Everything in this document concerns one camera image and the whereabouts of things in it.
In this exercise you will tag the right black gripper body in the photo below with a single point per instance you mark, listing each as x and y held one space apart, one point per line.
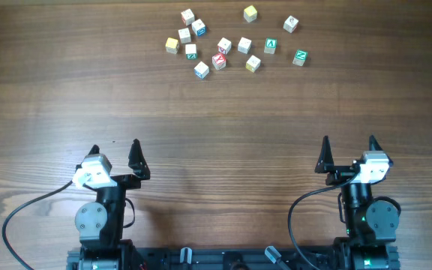
340 175

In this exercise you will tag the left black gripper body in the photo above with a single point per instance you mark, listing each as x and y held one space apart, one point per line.
127 181

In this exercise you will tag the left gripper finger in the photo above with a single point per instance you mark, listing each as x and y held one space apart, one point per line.
95 150
137 162

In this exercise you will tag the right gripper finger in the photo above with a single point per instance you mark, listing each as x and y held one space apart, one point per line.
373 144
325 162

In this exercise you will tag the blue edged picture block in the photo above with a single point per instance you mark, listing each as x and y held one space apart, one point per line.
201 70

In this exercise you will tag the green letter A block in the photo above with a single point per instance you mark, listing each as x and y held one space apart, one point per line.
270 45

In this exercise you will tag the red edged wooden block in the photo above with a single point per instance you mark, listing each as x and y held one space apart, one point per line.
224 45

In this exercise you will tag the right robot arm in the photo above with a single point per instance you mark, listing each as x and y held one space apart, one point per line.
371 222

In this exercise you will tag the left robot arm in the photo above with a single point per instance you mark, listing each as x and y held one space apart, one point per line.
101 223

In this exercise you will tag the green letter N block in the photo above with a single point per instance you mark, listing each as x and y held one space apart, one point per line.
300 57

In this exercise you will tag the yellow block left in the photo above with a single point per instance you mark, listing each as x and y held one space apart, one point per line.
172 45

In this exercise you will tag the green edged small block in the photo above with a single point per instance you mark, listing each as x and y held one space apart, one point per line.
191 51

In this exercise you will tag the yellow edged picture block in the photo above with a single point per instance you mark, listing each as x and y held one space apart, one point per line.
253 63

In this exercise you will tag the red letter Y block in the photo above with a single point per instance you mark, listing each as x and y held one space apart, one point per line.
219 61

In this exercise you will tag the plain wooden picture block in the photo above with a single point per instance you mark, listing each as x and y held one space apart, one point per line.
184 35

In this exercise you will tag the wooden picture block centre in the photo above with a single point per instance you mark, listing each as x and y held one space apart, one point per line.
244 45

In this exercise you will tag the blue edged letter block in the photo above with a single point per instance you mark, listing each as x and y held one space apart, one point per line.
199 27

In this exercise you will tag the brown picture block far right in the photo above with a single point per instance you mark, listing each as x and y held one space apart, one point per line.
290 24

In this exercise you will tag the red picture block top left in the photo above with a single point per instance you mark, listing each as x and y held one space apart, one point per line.
187 17

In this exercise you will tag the yellow top block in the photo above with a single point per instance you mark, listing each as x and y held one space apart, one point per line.
250 13

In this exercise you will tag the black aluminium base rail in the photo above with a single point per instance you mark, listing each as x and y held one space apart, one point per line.
322 257

